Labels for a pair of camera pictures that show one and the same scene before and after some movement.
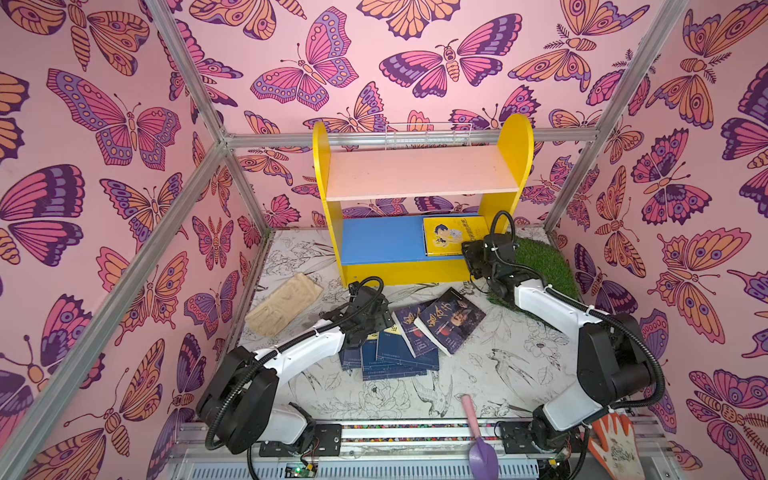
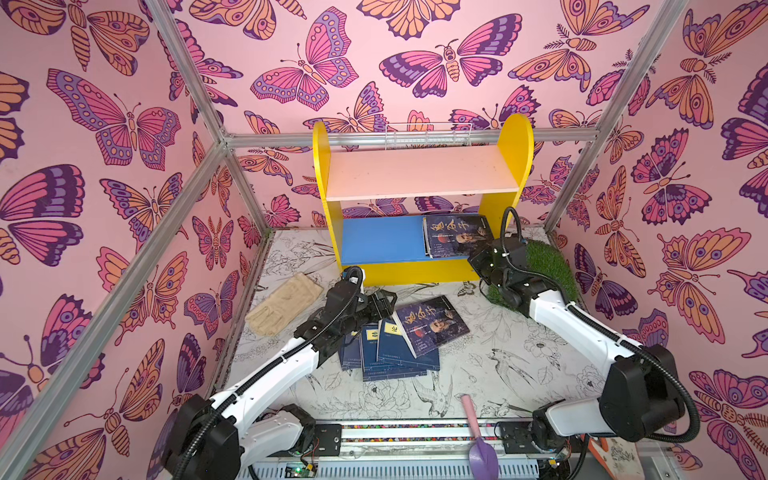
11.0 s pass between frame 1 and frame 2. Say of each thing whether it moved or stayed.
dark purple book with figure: moved
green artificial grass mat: stayed
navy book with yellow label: stayed
